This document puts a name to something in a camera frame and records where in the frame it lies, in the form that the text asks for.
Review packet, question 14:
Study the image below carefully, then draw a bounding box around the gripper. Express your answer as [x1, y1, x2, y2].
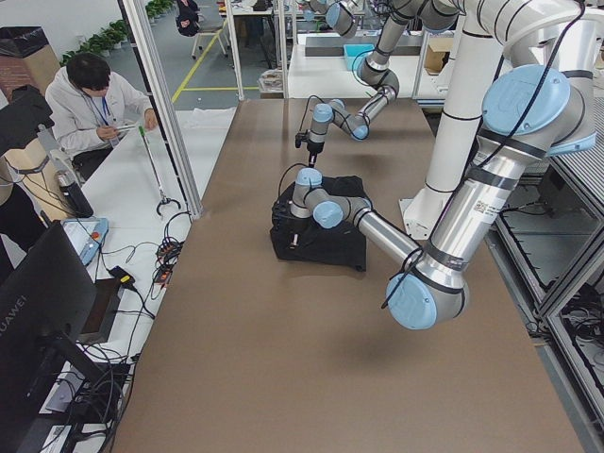
[306, 139, 325, 168]
[271, 200, 311, 236]

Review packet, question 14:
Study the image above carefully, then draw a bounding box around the black printed t-shirt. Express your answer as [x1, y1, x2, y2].
[268, 174, 369, 274]

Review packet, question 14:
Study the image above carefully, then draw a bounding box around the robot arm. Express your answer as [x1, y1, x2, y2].
[295, 0, 459, 167]
[271, 1, 603, 329]

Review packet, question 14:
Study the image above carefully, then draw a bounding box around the blue plastic bin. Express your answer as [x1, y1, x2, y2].
[343, 43, 375, 72]

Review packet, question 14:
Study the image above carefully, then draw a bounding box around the orange power strip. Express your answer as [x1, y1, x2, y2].
[153, 238, 184, 288]

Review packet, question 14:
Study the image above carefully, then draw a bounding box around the grabber reacher tool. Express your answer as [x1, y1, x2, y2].
[138, 126, 181, 217]

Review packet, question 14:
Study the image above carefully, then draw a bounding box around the blue teach pendant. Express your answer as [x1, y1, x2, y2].
[60, 217, 109, 265]

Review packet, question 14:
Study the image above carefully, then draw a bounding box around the seated person white hoodie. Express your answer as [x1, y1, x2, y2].
[45, 52, 158, 179]

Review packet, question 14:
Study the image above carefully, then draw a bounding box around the black computer monitor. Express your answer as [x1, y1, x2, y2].
[1, 221, 102, 452]

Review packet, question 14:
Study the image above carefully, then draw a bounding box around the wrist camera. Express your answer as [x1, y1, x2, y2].
[294, 132, 309, 148]

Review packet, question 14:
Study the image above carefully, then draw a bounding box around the aluminium frame post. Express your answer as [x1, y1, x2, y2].
[117, 0, 203, 220]

